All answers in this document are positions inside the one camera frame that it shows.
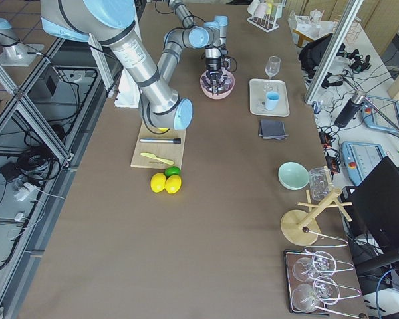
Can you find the blue plastic cup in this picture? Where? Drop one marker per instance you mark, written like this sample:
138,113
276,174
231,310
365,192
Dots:
271,100

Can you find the green ceramic bowl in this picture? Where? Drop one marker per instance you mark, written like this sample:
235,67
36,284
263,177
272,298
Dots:
293,176

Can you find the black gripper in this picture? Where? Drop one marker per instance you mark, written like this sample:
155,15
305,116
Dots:
213,65

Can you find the black computer monitor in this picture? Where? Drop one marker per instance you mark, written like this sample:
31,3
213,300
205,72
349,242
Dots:
376,201

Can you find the blue teach pendant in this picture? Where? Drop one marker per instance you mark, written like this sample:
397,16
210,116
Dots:
360,159
388,108

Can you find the wooden mug tree stand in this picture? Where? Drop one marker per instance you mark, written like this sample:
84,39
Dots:
300,227

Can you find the upside wine glass upper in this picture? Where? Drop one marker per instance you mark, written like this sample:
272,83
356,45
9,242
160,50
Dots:
313,265

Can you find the yellow plastic knife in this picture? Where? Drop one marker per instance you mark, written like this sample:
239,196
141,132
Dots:
155,157

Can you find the green lime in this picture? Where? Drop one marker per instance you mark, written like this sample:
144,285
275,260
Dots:
170,171

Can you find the black glass tray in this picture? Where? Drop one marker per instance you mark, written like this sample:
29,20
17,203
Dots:
289,258

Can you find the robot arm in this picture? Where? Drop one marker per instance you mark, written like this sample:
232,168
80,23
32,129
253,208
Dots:
210,34
113,24

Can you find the black water bottle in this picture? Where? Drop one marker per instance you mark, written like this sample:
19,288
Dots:
353,105

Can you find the steel muddler black tip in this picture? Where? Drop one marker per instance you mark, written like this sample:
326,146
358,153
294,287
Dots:
161,140

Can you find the pink bowl of ice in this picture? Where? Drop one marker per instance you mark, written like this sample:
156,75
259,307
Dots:
224,87

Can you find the upside wine glass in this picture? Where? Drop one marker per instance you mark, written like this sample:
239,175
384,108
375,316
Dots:
310,298
313,265

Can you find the wooden cutting board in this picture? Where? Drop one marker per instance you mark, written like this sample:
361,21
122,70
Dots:
168,151

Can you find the grey folded cloth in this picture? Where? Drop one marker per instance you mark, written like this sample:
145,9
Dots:
272,129

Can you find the white cup on rack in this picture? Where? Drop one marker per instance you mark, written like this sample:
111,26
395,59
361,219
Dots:
277,11

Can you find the white cup rack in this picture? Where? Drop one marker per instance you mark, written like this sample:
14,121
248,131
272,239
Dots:
266,24

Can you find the yellow lemon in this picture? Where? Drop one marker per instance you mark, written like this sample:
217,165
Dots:
173,184
158,182

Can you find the cream serving tray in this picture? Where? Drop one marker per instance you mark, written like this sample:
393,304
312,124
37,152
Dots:
257,92

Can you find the pink cup on rack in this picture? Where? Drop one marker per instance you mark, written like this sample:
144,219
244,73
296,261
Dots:
257,8

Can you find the upside wine glass lower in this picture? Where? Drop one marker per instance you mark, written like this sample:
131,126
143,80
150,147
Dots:
310,298

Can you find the clear wine glass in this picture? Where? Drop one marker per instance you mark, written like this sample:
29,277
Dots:
272,67

